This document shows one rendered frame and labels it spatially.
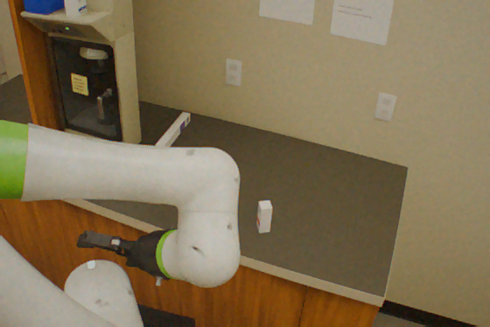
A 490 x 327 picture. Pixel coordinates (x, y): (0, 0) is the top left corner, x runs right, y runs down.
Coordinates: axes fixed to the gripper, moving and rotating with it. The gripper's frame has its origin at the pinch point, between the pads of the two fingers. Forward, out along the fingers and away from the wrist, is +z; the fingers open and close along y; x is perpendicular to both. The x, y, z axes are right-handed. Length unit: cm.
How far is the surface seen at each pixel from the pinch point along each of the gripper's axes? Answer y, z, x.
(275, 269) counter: 52, -5, 11
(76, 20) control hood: -20, 31, 67
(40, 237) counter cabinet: 20, 100, 10
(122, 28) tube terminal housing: -5, 32, 76
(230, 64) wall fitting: 44, 32, 92
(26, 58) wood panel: -23, 67, 65
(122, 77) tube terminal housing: 6, 41, 65
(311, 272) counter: 57, -14, 12
